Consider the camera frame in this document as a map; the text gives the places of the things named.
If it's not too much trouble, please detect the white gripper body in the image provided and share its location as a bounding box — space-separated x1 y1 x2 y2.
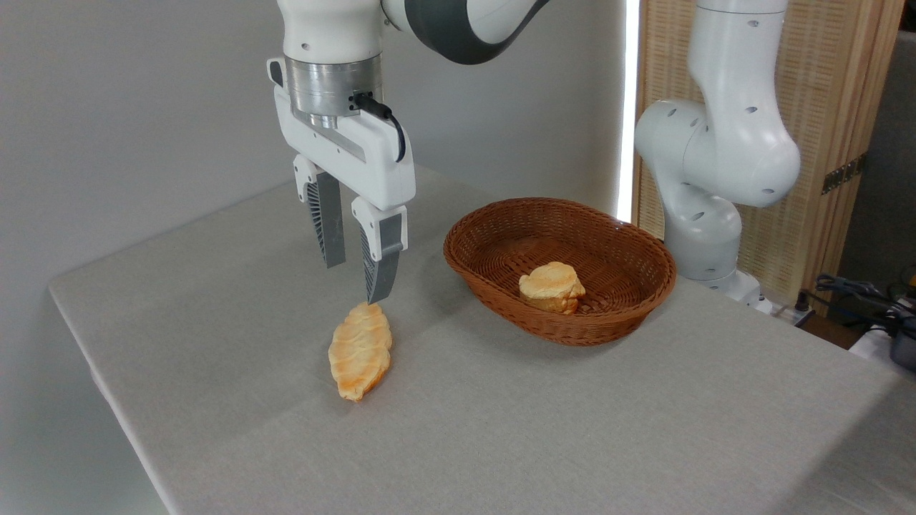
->
267 57 416 212

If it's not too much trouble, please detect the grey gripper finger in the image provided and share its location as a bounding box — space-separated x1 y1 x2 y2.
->
293 154 346 269
351 197 409 305

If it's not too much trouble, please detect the long golden bread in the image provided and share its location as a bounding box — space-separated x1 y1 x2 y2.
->
328 301 393 402

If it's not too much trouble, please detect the round golden bread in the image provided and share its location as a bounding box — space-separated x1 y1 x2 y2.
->
518 261 587 315

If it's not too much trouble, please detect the brown wicker basket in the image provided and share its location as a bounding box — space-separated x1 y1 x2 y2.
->
443 197 678 348

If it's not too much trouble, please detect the grey tablecloth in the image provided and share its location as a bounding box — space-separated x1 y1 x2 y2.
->
49 150 916 515

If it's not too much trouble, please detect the white vertical light strip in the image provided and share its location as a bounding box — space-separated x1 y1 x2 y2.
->
617 0 641 222

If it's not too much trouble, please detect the white power strip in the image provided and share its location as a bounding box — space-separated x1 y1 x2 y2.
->
769 300 817 328

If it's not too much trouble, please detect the black screen hinge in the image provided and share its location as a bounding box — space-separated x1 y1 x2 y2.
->
822 154 867 195

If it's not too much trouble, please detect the wooden folding screen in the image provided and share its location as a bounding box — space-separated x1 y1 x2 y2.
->
633 0 906 308

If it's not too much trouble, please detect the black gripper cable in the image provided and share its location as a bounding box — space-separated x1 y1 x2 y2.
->
351 92 407 164

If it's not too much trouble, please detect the black cable bundle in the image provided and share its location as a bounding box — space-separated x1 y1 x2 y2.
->
801 274 916 337

